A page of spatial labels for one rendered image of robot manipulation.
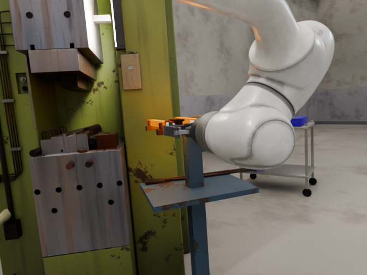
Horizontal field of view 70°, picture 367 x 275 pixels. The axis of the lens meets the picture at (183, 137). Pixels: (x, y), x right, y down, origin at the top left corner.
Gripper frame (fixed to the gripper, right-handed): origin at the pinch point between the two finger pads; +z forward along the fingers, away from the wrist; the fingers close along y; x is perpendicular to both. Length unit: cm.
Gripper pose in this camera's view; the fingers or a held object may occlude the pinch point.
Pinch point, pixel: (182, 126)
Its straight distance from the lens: 76.1
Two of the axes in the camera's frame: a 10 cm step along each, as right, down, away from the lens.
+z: -3.3, -0.9, 9.4
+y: 9.4, -1.1, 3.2
